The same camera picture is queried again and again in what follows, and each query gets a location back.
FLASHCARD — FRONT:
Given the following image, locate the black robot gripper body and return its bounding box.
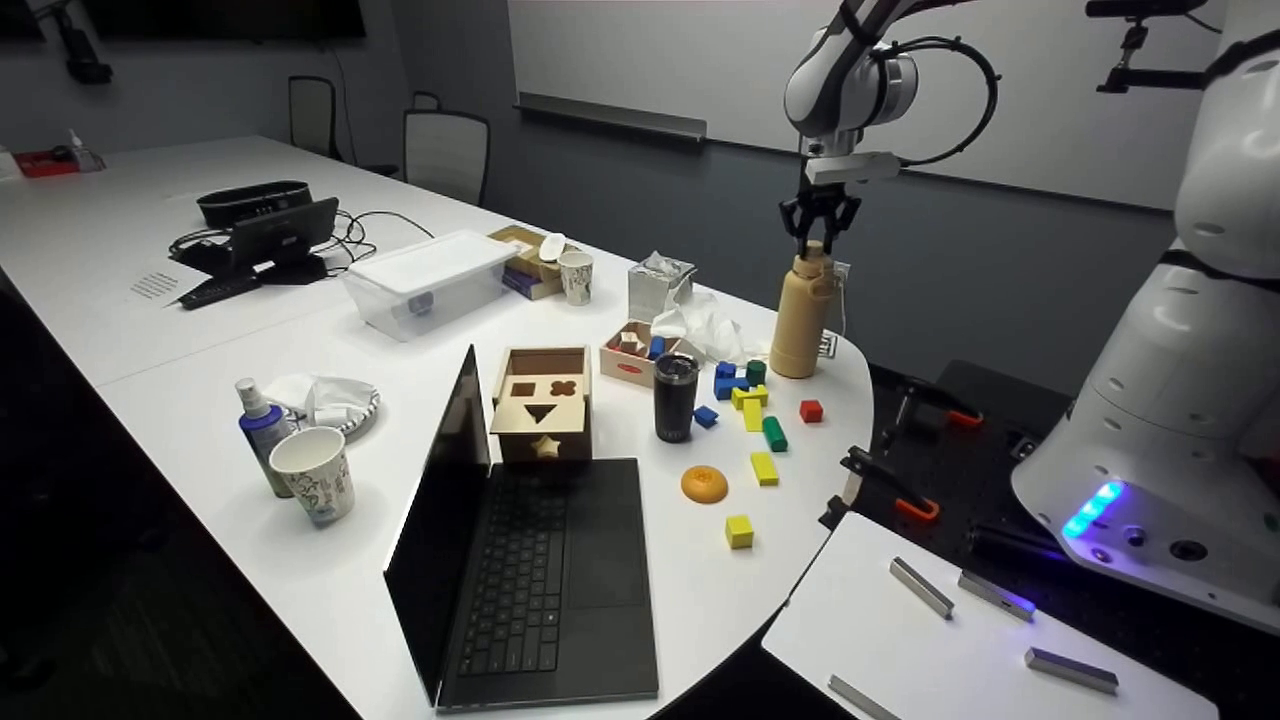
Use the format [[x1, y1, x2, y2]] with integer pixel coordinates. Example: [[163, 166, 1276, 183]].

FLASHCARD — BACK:
[[780, 183, 860, 241]]

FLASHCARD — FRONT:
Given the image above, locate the beige insulated bottle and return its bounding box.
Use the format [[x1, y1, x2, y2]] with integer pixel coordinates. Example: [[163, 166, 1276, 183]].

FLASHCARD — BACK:
[[772, 249, 838, 381]]

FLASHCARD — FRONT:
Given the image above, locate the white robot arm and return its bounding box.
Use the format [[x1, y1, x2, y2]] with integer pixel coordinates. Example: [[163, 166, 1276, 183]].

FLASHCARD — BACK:
[[780, 0, 1001, 255]]

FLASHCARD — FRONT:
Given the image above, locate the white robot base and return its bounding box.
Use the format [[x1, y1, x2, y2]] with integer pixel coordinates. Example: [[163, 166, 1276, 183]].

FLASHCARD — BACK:
[[1013, 0, 1280, 632]]

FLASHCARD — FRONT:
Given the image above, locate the blue spray bottle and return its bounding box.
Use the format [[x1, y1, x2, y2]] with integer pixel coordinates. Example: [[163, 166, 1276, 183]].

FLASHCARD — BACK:
[[236, 381, 292, 500]]

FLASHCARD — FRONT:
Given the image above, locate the crumpled white plastic bag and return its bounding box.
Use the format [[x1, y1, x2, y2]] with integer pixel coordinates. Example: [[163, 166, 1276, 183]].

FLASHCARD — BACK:
[[653, 295, 772, 358]]

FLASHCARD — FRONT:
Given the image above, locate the dark green hexagon block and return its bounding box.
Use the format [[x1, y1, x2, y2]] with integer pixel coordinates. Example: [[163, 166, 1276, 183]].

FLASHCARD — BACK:
[[745, 358, 769, 386]]

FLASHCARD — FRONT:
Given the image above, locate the blue rectangular block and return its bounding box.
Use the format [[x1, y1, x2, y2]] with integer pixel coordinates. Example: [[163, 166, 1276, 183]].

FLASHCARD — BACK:
[[712, 358, 737, 398]]

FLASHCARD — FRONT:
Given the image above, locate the red cube block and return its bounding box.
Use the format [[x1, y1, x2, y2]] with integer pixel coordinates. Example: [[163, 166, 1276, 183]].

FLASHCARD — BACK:
[[802, 398, 826, 424]]

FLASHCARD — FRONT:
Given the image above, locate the black tumbler cup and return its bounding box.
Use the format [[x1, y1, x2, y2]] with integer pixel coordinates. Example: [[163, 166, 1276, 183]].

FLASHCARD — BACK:
[[653, 355, 702, 443]]

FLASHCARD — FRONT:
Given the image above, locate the small wooden tray box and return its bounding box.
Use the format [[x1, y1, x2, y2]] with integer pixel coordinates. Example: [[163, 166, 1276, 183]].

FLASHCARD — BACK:
[[601, 319, 655, 384]]

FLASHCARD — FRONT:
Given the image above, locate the yellow rectangular block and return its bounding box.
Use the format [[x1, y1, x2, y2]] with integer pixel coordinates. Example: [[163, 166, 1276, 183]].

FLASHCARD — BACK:
[[751, 450, 780, 489]]

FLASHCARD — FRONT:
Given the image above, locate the cardboard box with items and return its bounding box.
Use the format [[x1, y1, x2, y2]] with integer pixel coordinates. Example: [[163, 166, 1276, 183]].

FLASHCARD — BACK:
[[498, 224, 593, 302]]

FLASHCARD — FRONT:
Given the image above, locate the orange round disc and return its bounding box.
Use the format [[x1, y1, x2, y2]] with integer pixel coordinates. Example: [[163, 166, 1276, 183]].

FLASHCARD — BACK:
[[680, 464, 729, 502]]

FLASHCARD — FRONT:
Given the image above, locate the yellow cube block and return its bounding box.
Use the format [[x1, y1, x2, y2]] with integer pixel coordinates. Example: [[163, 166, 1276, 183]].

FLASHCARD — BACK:
[[725, 517, 755, 553]]

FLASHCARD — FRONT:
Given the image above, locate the wooden shape sorter box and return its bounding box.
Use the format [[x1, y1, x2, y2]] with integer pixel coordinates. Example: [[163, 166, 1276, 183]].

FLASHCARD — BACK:
[[493, 346, 593, 464]]

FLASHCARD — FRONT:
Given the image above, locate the grey office chair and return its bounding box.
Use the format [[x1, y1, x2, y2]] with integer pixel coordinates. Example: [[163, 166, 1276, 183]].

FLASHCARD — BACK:
[[406, 94, 493, 202]]

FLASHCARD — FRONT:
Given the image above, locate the clear plastic storage box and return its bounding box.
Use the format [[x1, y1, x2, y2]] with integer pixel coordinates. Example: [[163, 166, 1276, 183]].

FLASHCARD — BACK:
[[345, 231, 512, 340]]

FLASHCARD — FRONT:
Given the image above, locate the white board with clips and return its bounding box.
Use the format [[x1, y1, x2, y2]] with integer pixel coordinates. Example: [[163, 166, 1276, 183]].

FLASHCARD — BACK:
[[765, 517, 1219, 720]]

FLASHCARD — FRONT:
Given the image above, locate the black open laptop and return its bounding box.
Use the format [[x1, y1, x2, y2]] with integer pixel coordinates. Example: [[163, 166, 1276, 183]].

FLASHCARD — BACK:
[[384, 350, 661, 711]]

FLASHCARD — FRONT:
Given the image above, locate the clear crumpled wrapper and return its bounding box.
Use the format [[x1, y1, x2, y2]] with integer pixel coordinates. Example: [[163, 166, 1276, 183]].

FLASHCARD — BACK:
[[267, 375, 380, 440]]

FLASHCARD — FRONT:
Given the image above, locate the patterned paper cup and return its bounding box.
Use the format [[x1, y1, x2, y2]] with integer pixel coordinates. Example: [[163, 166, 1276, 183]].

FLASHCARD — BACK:
[[267, 429, 356, 528]]

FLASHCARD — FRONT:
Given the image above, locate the black tablet stand device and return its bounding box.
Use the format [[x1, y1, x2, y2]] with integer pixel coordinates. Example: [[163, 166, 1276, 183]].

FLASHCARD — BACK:
[[170, 179, 340, 312]]

